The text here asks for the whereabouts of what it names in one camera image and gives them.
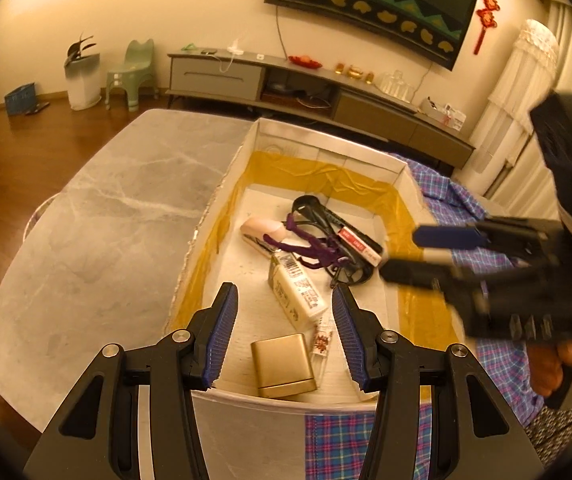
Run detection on blue plaid cloth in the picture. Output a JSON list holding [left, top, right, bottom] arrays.
[[306, 152, 572, 480]]

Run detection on white curtain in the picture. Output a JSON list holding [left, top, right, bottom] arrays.
[[540, 0, 572, 92]]

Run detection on red paper wall decoration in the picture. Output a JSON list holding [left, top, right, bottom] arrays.
[[473, 0, 509, 56]]

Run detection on yellow white drink carton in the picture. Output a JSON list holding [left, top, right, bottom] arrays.
[[268, 252, 327, 325]]

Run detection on blue plastic crate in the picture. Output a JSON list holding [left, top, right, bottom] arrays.
[[5, 84, 38, 116]]

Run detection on black television cable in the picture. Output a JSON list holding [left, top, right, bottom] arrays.
[[275, 5, 287, 61]]

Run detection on white covered air conditioner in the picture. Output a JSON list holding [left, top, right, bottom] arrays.
[[466, 19, 561, 197]]

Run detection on gold box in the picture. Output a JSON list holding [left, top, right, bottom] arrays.
[[251, 333, 318, 400]]

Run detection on person's right hand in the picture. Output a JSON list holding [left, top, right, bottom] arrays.
[[528, 337, 572, 399]]

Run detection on white bin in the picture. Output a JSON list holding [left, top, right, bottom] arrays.
[[64, 53, 103, 111]]

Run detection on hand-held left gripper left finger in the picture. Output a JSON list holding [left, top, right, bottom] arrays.
[[23, 281, 241, 480]]

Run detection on pink white stapler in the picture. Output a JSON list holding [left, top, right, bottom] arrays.
[[240, 216, 289, 257]]

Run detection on green plastic chair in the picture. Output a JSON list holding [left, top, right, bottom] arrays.
[[105, 38, 159, 111]]

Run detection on person's patterned clothing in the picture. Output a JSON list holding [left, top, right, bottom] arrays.
[[526, 405, 572, 467]]

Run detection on white cardboard box container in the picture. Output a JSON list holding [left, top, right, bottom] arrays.
[[168, 117, 459, 408]]

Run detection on grey television cabinet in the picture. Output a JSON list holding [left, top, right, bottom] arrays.
[[166, 50, 476, 168]]

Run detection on dark potted plant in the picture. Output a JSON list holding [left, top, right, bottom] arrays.
[[66, 35, 97, 66]]

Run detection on small clear printed packet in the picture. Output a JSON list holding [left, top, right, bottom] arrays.
[[312, 324, 335, 361]]

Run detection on purple cord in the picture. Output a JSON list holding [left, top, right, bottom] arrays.
[[263, 212, 351, 268]]

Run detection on black sunglasses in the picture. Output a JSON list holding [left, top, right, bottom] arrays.
[[292, 195, 377, 286]]

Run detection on black marker pen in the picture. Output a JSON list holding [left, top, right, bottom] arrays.
[[323, 206, 385, 256]]

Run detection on small red white box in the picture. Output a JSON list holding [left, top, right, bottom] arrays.
[[336, 226, 383, 267]]

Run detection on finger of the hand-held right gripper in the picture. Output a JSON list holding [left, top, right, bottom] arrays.
[[378, 257, 469, 292], [412, 216, 566, 262]]

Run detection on white charger with cable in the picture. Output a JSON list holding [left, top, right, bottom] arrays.
[[218, 40, 245, 73]]

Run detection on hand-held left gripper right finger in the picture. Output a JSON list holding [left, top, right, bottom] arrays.
[[331, 284, 549, 480]]

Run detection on white box with papers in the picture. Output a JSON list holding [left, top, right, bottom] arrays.
[[418, 97, 467, 132]]

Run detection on clear glass set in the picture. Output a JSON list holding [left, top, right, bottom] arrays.
[[378, 71, 415, 101]]

